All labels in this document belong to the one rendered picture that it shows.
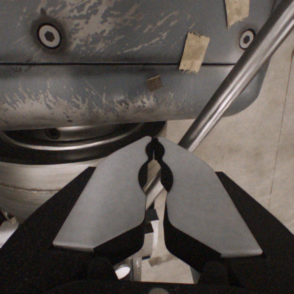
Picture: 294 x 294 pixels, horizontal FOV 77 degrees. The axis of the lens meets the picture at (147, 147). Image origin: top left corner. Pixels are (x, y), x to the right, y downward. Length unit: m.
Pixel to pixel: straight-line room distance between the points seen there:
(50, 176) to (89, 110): 0.09
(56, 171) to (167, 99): 0.14
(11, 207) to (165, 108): 0.24
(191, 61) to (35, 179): 0.20
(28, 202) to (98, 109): 0.15
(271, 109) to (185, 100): 2.02
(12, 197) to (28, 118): 0.13
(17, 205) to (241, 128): 1.96
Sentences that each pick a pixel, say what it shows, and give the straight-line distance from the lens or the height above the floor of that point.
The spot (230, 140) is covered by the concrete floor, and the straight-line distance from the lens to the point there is 2.06.
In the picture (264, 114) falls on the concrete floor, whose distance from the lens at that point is 2.16.
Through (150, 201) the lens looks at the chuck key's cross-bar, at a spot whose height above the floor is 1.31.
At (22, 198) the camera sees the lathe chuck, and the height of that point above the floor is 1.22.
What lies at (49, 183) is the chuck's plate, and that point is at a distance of 0.24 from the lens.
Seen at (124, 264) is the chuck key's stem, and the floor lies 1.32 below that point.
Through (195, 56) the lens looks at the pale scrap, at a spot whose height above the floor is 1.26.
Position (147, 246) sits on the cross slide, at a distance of 0.89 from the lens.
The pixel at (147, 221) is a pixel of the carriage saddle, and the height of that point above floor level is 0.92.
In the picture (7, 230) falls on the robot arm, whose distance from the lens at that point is 0.55.
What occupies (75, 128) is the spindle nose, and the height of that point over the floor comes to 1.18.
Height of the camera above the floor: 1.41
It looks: 57 degrees down
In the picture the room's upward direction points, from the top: 157 degrees clockwise
